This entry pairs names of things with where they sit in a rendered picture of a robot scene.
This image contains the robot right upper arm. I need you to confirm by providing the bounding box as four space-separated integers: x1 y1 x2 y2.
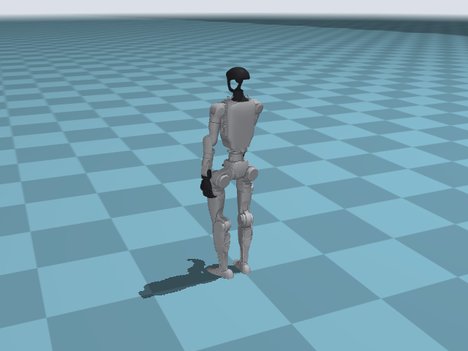
253 99 263 126

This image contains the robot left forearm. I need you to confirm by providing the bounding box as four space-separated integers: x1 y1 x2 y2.
201 136 215 177

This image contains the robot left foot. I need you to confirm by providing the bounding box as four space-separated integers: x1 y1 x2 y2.
207 266 234 279

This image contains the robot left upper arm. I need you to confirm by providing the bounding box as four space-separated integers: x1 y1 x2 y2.
206 102 227 146

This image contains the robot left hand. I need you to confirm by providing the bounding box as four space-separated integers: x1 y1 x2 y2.
200 170 216 198

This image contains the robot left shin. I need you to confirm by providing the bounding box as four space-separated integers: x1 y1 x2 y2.
212 221 230 271

